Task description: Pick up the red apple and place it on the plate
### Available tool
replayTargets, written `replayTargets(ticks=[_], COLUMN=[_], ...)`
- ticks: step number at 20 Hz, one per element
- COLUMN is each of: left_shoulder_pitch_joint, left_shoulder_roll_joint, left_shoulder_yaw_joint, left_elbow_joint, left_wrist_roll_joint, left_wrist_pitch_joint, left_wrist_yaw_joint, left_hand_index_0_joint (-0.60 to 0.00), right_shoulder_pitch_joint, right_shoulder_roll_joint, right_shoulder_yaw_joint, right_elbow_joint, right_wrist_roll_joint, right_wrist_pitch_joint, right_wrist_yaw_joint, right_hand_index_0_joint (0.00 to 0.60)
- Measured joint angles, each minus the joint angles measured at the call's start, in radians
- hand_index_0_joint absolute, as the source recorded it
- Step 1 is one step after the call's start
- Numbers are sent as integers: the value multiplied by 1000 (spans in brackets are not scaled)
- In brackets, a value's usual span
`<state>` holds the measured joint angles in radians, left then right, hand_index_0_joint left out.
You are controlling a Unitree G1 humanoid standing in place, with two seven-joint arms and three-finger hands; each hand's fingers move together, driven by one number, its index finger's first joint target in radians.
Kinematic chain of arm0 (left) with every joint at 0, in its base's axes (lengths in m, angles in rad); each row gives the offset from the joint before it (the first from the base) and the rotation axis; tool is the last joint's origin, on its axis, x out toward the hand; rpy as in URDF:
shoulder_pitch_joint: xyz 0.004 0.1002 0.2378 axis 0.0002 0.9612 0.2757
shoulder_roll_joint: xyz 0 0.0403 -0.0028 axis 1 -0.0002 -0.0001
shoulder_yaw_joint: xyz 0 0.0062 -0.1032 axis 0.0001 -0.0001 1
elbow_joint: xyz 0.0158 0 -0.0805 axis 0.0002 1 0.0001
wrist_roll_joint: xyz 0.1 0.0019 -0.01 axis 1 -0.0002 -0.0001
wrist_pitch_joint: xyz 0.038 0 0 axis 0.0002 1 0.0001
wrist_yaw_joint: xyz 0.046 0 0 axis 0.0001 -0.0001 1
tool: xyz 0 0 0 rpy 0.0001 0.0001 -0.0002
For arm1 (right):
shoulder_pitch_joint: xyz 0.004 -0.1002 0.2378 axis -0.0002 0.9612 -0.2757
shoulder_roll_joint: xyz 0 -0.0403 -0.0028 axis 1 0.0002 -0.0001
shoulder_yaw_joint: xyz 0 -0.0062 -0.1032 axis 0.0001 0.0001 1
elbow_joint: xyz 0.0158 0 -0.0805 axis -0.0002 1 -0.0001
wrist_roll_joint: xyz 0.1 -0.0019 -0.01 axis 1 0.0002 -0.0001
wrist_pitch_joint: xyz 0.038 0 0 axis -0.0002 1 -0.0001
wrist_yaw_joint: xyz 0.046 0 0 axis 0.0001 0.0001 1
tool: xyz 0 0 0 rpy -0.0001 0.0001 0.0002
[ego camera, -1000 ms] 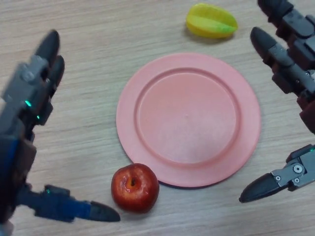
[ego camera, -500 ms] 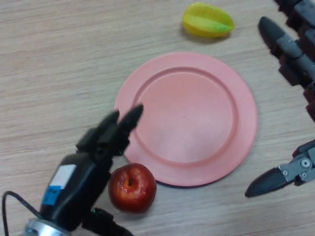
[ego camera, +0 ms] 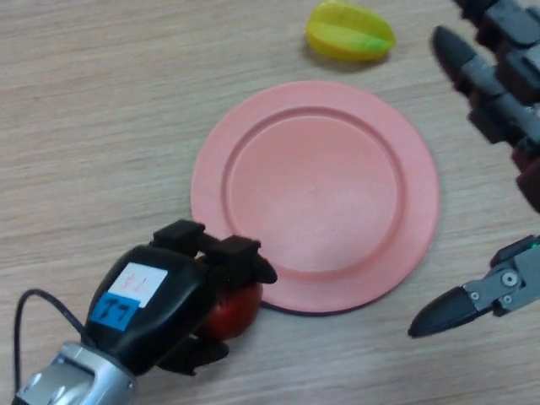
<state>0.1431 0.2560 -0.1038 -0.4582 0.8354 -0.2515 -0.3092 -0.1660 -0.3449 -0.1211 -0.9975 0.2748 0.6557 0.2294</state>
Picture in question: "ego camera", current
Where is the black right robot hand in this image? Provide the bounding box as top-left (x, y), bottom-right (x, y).
top-left (408, 0), bottom-right (540, 338)

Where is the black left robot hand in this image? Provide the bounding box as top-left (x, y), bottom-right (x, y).
top-left (82, 219), bottom-right (278, 377)

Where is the red apple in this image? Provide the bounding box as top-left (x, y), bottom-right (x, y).
top-left (200, 283), bottom-right (263, 342)

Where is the pink round plate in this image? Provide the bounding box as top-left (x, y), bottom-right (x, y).
top-left (190, 79), bottom-right (441, 316)

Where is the yellow green starfruit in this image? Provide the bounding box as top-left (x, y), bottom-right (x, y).
top-left (304, 0), bottom-right (397, 63)

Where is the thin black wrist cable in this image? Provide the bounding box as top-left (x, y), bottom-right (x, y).
top-left (10, 289), bottom-right (92, 397)

